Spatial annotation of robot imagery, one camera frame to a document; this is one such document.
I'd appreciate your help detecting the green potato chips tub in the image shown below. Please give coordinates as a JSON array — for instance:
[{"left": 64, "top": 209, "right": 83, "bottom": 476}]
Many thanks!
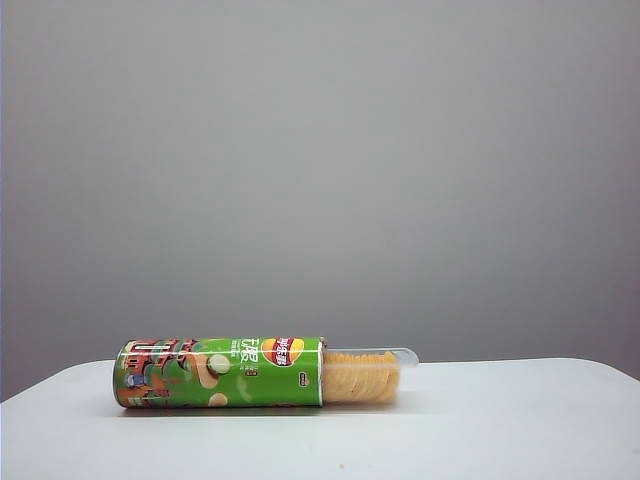
[{"left": 113, "top": 335, "right": 329, "bottom": 409}]

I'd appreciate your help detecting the stack of potato chips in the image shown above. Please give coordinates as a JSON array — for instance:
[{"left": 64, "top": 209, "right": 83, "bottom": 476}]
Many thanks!
[{"left": 323, "top": 351, "right": 402, "bottom": 403}]

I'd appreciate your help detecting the transparent plastic chip tray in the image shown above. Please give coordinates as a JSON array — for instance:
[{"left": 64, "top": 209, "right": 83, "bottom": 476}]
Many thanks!
[{"left": 319, "top": 345, "right": 420, "bottom": 404}]

